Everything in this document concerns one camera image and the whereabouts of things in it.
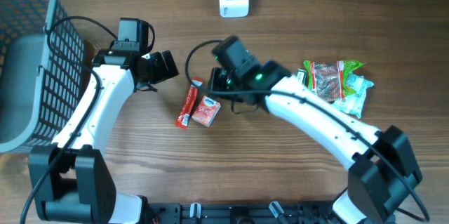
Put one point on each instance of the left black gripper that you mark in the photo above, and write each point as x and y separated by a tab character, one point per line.
163	73

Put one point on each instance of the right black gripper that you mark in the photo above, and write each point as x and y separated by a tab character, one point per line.
216	84

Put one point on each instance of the red snack sachet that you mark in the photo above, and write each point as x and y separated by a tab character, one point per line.
206	111

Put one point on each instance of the long red stick sachet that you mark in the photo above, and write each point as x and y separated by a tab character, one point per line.
183	118

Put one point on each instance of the green white gum pack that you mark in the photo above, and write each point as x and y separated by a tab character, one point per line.
301	76

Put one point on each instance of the green gummy candy bag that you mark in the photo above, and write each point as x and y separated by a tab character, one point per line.
328	79

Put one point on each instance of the teal tissue pack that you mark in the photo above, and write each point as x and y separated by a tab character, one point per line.
353	104

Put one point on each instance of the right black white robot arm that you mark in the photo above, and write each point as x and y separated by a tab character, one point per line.
381	165

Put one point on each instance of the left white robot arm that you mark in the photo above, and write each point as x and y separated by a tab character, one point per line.
70	179

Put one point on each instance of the grey plastic mesh basket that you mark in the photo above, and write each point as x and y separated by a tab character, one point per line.
39	90

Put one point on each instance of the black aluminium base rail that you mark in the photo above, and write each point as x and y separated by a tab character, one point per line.
273	213

